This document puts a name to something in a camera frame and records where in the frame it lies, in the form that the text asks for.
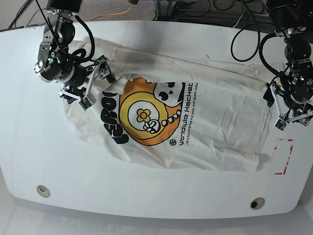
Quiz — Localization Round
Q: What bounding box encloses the red tape rectangle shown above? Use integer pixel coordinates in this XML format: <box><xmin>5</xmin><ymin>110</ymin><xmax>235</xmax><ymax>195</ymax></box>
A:
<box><xmin>272</xmin><ymin>139</ymin><xmax>294</xmax><ymax>175</ymax></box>

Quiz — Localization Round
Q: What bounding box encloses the table grommet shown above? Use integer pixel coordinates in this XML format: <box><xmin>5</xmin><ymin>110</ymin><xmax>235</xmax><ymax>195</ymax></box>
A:
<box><xmin>250</xmin><ymin>197</ymin><xmax>265</xmax><ymax>210</ymax></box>
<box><xmin>36</xmin><ymin>185</ymin><xmax>50</xmax><ymax>198</ymax></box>

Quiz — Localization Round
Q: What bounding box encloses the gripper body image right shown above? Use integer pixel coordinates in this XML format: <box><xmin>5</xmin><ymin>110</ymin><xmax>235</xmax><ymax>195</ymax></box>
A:
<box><xmin>263</xmin><ymin>30</ymin><xmax>313</xmax><ymax>131</ymax></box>

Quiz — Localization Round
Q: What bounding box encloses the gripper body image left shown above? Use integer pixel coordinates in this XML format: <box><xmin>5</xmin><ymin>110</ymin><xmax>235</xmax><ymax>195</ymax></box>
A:
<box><xmin>34</xmin><ymin>14</ymin><xmax>112</xmax><ymax>110</ymax></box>

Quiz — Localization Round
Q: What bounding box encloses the left table grommet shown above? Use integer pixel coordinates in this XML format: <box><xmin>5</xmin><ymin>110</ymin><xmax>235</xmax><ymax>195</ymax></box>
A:
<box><xmin>36</xmin><ymin>185</ymin><xmax>50</xmax><ymax>198</ymax></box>

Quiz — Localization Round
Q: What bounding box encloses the yellow cable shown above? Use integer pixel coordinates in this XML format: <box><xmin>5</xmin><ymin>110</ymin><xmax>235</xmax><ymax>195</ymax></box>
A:
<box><xmin>89</xmin><ymin>4</ymin><xmax>134</xmax><ymax>22</ymax></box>

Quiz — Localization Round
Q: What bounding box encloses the white t-shirt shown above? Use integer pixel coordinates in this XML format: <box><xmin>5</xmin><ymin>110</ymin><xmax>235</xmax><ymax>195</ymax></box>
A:
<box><xmin>63</xmin><ymin>43</ymin><xmax>271</xmax><ymax>172</ymax></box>

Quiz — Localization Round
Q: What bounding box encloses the right table grommet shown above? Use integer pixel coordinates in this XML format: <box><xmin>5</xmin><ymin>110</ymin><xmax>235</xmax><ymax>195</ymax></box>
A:
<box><xmin>250</xmin><ymin>197</ymin><xmax>265</xmax><ymax>210</ymax></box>

